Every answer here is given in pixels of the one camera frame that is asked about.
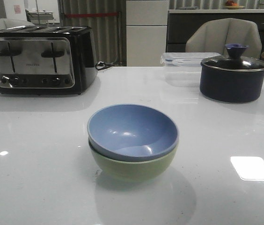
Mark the blue bowl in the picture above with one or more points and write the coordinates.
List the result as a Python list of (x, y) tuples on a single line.
[(132, 133)]

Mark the green bowl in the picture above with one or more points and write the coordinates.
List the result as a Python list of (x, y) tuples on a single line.
[(132, 168)]

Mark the clear plastic food container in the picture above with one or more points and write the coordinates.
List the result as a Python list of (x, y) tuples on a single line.
[(183, 69)]

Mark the white refrigerator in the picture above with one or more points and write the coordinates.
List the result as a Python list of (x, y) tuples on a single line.
[(146, 32)]

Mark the dark blue saucepan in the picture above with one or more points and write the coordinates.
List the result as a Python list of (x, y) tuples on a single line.
[(230, 85)]

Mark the dark kitchen counter cabinet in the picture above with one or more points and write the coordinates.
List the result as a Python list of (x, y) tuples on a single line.
[(182, 24)]

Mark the black and chrome toaster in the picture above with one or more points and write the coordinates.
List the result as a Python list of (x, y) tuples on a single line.
[(47, 60)]

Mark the beige chair right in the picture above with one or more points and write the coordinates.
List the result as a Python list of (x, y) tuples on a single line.
[(213, 35)]

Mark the glass pot lid blue knob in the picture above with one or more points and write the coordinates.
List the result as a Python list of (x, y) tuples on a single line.
[(235, 61)]

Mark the fruit bowl on counter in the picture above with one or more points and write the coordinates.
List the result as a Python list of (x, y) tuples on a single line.
[(231, 4)]

